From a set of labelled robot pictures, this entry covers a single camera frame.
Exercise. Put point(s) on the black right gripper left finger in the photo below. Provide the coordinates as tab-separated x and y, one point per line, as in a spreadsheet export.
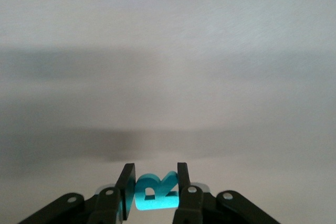
105	203

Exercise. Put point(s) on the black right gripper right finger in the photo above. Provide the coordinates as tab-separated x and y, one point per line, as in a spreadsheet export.
191	203

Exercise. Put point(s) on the teal foam letter R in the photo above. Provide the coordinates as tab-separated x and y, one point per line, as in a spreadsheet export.
157	203

